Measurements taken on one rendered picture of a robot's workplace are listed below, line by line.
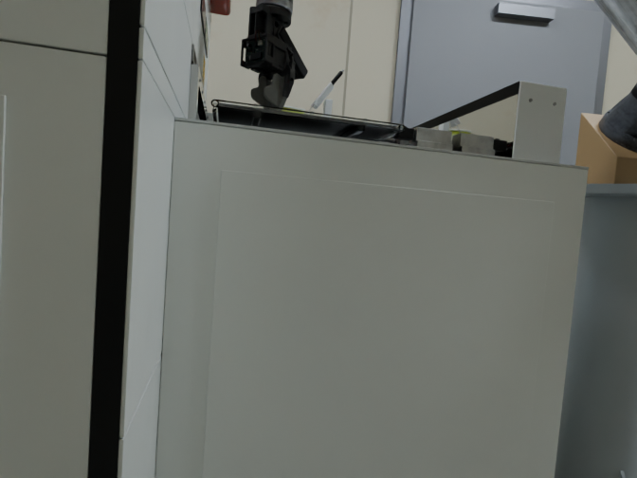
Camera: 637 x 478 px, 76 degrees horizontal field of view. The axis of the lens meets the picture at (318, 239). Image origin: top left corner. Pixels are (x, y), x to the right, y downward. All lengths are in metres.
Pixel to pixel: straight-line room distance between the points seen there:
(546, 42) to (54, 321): 3.02
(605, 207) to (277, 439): 0.82
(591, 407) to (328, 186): 0.81
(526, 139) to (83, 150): 0.66
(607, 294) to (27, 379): 1.01
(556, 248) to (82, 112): 0.66
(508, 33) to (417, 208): 2.49
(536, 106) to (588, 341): 0.55
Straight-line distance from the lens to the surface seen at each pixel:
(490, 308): 0.69
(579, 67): 3.20
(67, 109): 0.37
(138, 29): 0.38
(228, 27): 2.80
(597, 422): 1.14
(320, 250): 0.56
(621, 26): 0.90
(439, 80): 2.77
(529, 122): 0.80
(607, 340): 1.09
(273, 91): 0.88
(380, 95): 2.70
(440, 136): 0.91
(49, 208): 0.37
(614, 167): 1.06
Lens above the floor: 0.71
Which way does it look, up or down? 3 degrees down
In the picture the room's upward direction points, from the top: 4 degrees clockwise
